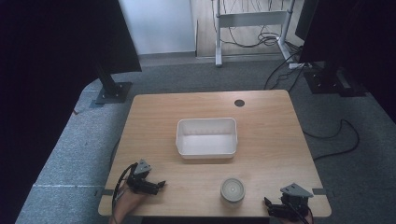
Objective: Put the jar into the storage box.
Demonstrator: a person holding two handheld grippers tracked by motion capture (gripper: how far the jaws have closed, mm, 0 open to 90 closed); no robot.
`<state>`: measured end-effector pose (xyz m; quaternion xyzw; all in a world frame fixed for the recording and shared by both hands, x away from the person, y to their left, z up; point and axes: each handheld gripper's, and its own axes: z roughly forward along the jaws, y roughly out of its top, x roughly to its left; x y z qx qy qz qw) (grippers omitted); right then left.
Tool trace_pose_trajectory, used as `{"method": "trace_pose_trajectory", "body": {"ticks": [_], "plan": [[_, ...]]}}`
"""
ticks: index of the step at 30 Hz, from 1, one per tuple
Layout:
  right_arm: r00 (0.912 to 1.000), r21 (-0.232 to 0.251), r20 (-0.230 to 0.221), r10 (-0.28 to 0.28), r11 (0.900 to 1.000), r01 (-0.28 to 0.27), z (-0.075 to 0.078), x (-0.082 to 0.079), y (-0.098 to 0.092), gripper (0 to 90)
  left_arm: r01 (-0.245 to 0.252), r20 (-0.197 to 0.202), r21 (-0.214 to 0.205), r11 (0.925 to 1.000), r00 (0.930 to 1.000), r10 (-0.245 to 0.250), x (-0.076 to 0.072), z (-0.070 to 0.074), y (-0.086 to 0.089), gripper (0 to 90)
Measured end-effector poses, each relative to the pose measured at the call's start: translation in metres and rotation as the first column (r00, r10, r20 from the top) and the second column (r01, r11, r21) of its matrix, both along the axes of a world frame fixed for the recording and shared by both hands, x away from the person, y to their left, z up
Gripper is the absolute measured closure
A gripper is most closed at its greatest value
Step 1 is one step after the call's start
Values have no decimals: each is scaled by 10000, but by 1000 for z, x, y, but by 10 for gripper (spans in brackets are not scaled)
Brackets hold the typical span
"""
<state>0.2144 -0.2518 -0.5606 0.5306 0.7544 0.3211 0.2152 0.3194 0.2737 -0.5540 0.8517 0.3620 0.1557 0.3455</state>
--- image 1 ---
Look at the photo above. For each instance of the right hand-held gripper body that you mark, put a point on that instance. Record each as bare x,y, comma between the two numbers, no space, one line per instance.
295,199

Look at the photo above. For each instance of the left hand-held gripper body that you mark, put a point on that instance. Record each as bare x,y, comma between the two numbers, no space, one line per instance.
140,179

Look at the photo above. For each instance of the person's right hand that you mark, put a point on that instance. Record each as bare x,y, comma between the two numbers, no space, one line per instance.
306,219

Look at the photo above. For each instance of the grey tape marker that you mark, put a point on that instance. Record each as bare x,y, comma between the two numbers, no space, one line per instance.
108,192
318,191

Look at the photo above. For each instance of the white plastic bin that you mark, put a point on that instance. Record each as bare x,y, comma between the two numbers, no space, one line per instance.
206,140

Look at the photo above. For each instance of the black metal stand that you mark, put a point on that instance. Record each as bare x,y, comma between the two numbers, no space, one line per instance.
110,88
330,81

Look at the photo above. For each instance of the white power strip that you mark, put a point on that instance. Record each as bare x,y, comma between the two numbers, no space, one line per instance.
297,65

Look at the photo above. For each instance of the black curtain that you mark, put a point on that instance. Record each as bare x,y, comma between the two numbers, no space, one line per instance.
358,31
62,37

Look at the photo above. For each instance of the white metal desk frame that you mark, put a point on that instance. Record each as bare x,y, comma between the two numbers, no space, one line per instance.
252,18

